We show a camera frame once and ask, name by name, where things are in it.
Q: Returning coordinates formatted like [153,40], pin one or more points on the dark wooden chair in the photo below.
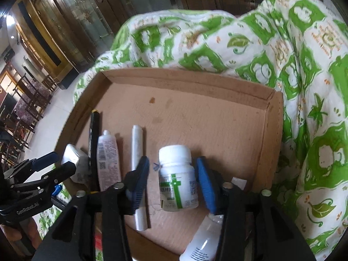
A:
[32,100]

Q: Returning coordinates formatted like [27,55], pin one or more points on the white spray bottle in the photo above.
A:
[202,239]

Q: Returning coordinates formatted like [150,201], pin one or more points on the wooden door with etched glass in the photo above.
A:
[81,13]

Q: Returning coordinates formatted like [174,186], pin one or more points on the white charger adapter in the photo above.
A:
[73,156]

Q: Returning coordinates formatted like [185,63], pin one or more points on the brown cardboard tray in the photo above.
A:
[217,130]

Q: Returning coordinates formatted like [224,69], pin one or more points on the gold framed wooden partition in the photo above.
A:
[40,40]

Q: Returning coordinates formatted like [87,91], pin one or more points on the green printed blanket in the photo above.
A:
[312,73]

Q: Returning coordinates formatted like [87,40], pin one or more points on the white medicine bottle green label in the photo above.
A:
[176,185]

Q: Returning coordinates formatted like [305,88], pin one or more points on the pink cream tube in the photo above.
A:
[108,163]

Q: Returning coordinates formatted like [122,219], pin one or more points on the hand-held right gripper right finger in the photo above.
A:
[206,185]

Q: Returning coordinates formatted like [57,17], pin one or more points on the black marker with yellow cap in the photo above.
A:
[94,141]

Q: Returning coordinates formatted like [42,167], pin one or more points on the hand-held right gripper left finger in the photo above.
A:
[141,174]

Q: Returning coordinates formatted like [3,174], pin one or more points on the black wall speaker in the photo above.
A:
[8,54]

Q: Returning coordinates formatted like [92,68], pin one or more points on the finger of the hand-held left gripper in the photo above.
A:
[62,171]
[46,159]

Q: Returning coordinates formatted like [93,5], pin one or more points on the white pen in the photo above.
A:
[137,146]

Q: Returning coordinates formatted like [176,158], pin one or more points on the blue pen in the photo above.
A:
[57,190]

